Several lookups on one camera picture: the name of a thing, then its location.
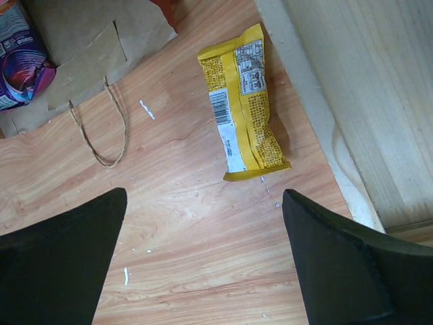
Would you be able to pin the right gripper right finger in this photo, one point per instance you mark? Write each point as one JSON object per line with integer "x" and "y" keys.
{"x": 351, "y": 274}

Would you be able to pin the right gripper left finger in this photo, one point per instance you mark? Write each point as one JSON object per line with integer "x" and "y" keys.
{"x": 53, "y": 272}

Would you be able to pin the yellow snack packet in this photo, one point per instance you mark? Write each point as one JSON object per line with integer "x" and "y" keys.
{"x": 234, "y": 72}

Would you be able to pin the red brown paper bag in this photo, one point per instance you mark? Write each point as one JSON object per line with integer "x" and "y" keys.
{"x": 93, "y": 44}

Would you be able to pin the purple snack packet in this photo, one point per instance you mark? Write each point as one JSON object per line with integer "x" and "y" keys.
{"x": 26, "y": 68}

